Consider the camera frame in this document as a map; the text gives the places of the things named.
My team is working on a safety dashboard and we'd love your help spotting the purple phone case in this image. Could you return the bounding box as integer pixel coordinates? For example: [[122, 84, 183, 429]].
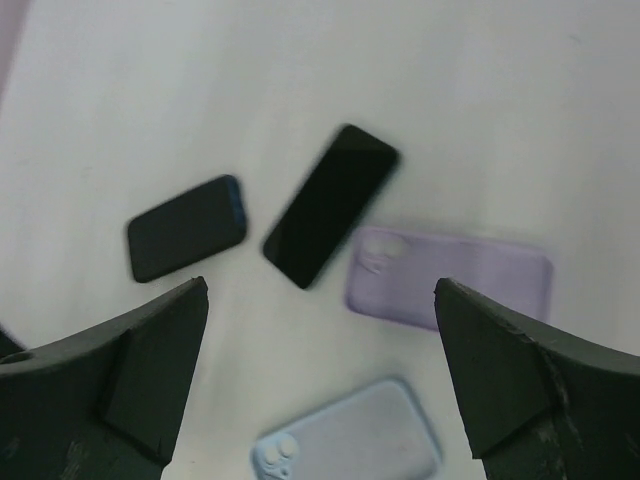
[[345, 227, 553, 331]]

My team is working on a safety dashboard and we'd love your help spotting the black phone case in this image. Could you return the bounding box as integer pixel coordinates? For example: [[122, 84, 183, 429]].
[[126, 174, 247, 283]]

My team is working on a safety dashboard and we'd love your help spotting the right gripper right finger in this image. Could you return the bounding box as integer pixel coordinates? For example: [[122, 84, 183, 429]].
[[435, 279, 639, 479]]

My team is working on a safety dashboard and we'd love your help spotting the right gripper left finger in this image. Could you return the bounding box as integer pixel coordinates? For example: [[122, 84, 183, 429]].
[[1, 277, 209, 479]]

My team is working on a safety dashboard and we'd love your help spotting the green-edged black phone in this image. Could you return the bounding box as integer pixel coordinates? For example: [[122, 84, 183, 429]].
[[261, 124, 401, 290]]

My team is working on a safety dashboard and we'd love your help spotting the blue-edged black phone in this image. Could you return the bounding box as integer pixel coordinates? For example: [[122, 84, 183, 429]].
[[227, 176, 248, 235]]

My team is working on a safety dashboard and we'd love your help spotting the light blue phone case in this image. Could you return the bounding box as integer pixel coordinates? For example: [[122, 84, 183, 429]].
[[250, 378, 442, 479]]

